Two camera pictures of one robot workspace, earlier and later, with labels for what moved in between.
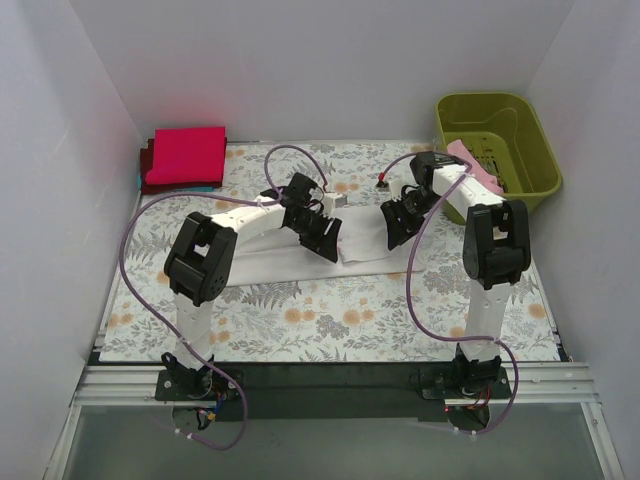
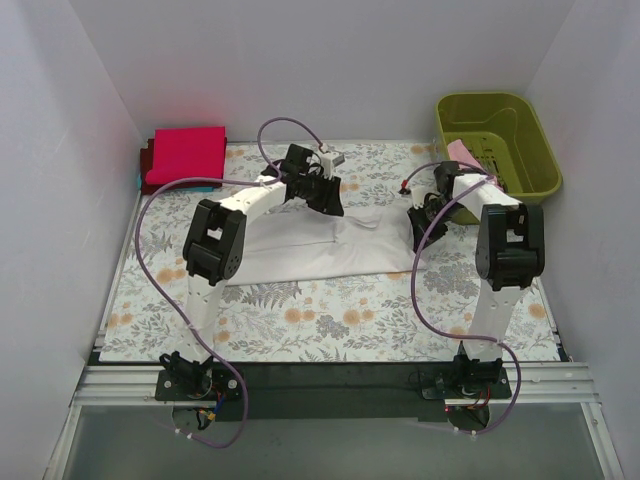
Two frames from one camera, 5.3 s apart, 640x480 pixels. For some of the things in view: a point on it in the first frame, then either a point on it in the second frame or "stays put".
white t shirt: [364, 252] stays put
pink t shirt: [458, 147] stays put
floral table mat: [325, 252] stays put
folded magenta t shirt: [188, 155] stays put
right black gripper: [402, 210] to [425, 226]
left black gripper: [318, 228] to [323, 189]
